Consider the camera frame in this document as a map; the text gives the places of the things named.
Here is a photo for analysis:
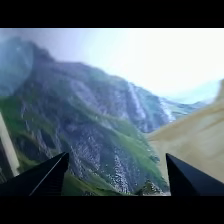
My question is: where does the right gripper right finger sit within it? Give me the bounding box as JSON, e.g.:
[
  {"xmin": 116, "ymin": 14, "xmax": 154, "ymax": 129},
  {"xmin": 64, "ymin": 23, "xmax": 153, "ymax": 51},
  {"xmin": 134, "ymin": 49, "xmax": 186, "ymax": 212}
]
[{"xmin": 165, "ymin": 153, "xmax": 224, "ymax": 197}]

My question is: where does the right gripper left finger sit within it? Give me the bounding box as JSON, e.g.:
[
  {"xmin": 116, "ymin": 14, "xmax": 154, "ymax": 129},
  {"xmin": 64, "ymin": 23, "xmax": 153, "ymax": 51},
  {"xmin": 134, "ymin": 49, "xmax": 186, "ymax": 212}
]
[{"xmin": 0, "ymin": 152, "xmax": 70, "ymax": 197}]

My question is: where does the pale yellow printed garment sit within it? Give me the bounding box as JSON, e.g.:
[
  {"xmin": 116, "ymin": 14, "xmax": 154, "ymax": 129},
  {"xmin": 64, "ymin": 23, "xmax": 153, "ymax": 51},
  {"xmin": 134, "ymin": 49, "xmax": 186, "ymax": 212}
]
[{"xmin": 145, "ymin": 78, "xmax": 224, "ymax": 185}]

